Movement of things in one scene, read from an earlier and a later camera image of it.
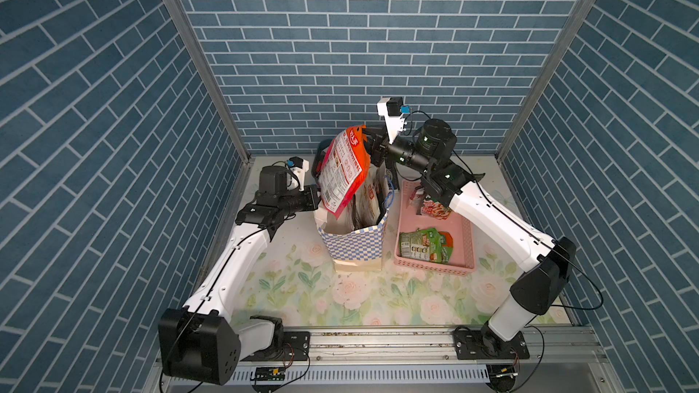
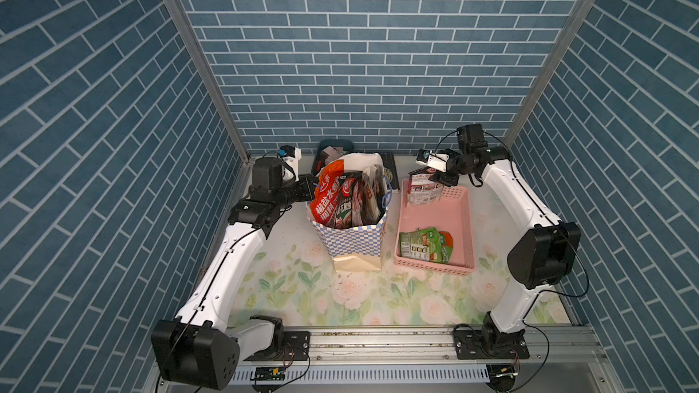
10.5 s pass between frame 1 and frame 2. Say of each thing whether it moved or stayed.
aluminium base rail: stayed
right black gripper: moved
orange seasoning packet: moved
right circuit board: stayed
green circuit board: stayed
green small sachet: stayed
